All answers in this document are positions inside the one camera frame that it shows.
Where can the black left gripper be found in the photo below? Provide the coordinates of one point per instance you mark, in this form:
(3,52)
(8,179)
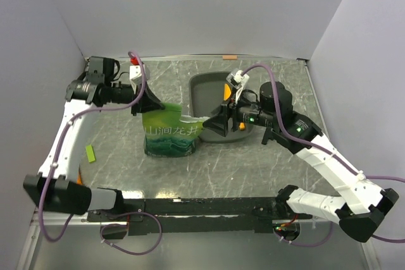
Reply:
(147,103)

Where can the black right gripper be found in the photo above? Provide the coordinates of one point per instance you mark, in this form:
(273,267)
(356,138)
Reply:
(219,122)

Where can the yellow plastic scoop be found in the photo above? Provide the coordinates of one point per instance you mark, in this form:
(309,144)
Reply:
(226,94)

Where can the green litter bag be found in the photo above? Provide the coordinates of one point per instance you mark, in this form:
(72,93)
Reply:
(169,133)

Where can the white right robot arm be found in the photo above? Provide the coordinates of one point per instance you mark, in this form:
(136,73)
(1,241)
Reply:
(360,205)

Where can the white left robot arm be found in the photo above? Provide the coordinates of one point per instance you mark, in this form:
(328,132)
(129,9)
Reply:
(55,187)

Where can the grey litter tray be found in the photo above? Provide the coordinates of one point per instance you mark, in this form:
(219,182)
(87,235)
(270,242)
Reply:
(205,94)

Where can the orange tape piece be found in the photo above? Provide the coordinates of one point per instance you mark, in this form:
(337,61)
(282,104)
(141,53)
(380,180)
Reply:
(229,57)

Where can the green plastic block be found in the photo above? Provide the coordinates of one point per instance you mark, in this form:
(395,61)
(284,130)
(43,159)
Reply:
(91,157)

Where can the orange toy carrot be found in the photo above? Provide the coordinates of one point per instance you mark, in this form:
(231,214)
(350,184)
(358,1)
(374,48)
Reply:
(79,179)

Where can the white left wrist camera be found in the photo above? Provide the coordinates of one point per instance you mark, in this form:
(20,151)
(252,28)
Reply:
(135,75)

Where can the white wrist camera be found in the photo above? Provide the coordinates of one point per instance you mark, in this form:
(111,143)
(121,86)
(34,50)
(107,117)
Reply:
(135,75)
(238,80)

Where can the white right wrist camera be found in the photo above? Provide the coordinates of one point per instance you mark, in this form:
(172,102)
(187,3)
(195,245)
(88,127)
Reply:
(238,80)

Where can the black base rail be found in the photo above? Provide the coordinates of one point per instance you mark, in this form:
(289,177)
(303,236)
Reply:
(257,214)

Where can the aluminium frame rail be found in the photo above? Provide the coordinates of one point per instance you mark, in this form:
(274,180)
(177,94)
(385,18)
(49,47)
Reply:
(58,219)

